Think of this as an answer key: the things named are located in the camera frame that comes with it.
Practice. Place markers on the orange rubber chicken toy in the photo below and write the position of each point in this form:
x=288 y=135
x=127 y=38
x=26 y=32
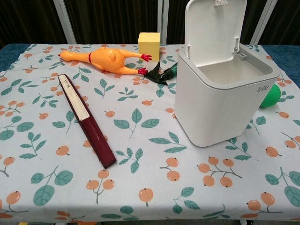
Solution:
x=105 y=59

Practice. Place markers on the white plastic trash bin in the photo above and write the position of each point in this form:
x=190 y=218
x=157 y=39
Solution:
x=218 y=100

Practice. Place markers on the white metal frame post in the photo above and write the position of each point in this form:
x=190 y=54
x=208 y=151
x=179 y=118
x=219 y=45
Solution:
x=163 y=18
x=64 y=21
x=263 y=21

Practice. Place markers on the floral fruit print tablecloth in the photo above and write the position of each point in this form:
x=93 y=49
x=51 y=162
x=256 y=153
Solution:
x=140 y=152

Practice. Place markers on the dark red folded fan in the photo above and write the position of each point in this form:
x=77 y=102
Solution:
x=84 y=119

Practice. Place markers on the green black spray nozzle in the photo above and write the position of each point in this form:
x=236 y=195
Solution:
x=161 y=73

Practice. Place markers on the yellow foam cube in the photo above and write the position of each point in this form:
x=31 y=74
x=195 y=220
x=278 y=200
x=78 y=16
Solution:
x=148 y=45

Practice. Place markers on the green ball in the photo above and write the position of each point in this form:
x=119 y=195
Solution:
x=272 y=98

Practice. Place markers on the dark curtain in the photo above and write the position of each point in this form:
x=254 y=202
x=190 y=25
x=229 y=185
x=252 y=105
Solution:
x=110 y=21

